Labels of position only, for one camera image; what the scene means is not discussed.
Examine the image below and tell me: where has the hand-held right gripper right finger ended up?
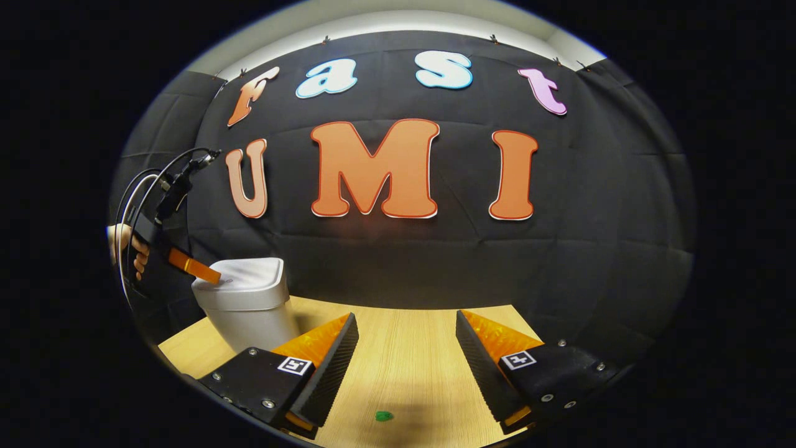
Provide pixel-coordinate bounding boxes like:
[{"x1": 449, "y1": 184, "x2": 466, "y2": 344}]
[{"x1": 456, "y1": 310, "x2": 622, "y2": 436}]

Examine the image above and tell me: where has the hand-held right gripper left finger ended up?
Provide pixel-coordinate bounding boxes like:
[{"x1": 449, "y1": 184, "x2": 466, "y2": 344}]
[{"x1": 198, "y1": 312, "x2": 360, "y2": 441}]

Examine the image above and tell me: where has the white desktop garbage bin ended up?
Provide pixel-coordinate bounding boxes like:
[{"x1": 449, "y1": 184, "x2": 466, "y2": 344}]
[{"x1": 191, "y1": 258, "x2": 301, "y2": 353}]

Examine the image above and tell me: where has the wooden desktop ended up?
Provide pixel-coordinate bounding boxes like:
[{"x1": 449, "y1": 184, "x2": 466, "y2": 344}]
[{"x1": 157, "y1": 296, "x2": 542, "y2": 448}]

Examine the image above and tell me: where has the black backdrop cloth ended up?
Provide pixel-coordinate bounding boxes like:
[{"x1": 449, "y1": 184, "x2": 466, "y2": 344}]
[{"x1": 109, "y1": 30, "x2": 697, "y2": 368}]

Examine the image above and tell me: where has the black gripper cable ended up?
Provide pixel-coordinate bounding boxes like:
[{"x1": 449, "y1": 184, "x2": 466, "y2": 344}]
[{"x1": 114, "y1": 147, "x2": 215, "y2": 312}]

